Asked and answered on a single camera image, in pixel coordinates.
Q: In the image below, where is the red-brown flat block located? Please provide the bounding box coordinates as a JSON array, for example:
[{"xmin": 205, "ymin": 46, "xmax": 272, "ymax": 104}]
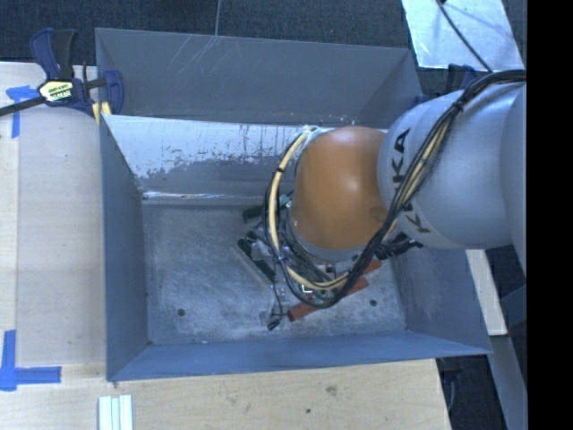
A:
[{"xmin": 286, "ymin": 259, "xmax": 384, "ymax": 323}]

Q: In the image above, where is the dark green flat block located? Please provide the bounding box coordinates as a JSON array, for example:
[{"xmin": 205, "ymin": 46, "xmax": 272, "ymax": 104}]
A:
[{"xmin": 235, "ymin": 237, "xmax": 277, "ymax": 285}]

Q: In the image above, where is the grey metal bin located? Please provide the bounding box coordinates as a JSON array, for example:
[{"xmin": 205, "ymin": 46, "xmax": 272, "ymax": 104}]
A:
[{"xmin": 94, "ymin": 27, "xmax": 494, "ymax": 383}]

